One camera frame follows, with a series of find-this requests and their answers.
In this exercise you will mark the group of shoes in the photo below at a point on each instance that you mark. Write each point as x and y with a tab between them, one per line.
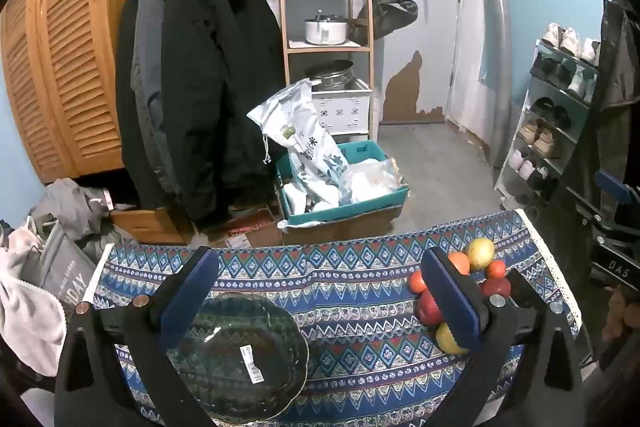
542	137

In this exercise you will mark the orange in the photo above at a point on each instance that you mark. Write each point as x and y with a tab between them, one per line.
460	263
416	282

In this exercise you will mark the red apple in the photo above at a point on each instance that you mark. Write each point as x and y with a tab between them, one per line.
496	288
429	308

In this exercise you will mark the grey shoe rack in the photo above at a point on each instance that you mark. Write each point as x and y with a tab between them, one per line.
525	142

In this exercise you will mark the dark hanging bag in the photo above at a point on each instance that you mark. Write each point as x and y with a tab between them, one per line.
390	19

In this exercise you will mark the green-yellow pear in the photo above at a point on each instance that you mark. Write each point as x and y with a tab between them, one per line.
446	341

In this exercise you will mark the white door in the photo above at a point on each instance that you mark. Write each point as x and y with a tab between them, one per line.
470	32

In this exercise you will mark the white cooking pot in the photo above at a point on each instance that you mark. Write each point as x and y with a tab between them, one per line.
325	32

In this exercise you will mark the grey jacket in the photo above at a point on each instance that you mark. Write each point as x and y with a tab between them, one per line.
145	82

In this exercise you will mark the grey tote bag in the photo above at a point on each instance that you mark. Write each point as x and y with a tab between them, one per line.
65	272

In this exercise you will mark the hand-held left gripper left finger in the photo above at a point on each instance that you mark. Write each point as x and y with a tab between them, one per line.
186	302

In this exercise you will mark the yellow-green apple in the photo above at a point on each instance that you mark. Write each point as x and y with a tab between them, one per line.
480	253

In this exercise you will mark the printed white bag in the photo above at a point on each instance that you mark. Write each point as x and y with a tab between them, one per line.
295	122

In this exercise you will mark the blue patterned tablecloth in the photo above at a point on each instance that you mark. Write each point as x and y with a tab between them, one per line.
350	297

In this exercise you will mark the dark glass plate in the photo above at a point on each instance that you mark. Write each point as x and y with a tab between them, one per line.
240	357

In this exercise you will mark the wooden shelf rack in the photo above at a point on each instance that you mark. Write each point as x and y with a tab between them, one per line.
282	7

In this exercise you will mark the clear plastic bag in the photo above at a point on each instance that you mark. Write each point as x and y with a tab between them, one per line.
375	179

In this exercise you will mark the person's right hand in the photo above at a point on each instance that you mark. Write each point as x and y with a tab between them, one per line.
619	317

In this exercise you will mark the light wooden box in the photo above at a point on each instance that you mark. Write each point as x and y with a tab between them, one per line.
150	224

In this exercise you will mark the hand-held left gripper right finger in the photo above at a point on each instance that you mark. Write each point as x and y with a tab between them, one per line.
452	302

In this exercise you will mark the grey clothes pile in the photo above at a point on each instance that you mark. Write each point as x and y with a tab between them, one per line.
70	207

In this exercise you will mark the small reddish tangerine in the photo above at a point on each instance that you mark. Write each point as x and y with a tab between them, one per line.
496	269

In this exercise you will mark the wooden louvered wardrobe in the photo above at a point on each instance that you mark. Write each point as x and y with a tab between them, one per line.
75	57

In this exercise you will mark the white lattice basket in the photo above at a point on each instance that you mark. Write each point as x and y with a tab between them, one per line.
345	109

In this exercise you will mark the flat red cardboard box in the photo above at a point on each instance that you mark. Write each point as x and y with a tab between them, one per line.
250	229

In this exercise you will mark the white towel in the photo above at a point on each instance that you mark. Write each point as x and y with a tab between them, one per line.
25	307

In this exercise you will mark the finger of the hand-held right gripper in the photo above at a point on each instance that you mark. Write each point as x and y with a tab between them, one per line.
612	187

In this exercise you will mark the round metal tins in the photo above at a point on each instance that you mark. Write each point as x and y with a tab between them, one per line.
332	74

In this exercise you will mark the black hooded coat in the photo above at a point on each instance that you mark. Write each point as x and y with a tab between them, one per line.
210	82

